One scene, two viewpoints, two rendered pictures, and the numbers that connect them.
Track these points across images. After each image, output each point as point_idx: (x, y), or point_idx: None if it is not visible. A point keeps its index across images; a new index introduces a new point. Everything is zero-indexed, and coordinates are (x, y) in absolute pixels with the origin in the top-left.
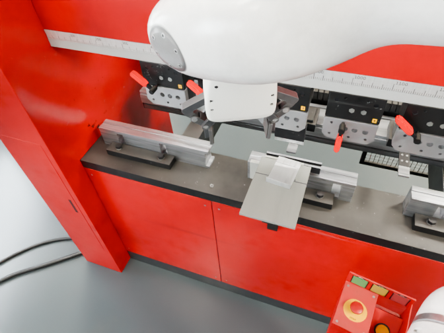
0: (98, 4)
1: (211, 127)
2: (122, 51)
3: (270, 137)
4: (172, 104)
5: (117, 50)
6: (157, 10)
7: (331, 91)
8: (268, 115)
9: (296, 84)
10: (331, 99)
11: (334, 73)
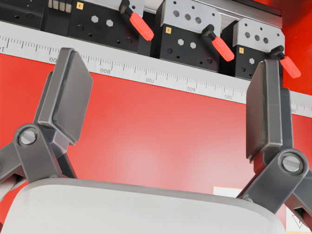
0: (309, 156)
1: (265, 148)
2: (298, 100)
3: (58, 55)
4: (256, 25)
5: (304, 102)
6: None
7: (38, 29)
8: (33, 193)
9: (87, 43)
10: (38, 16)
11: (33, 56)
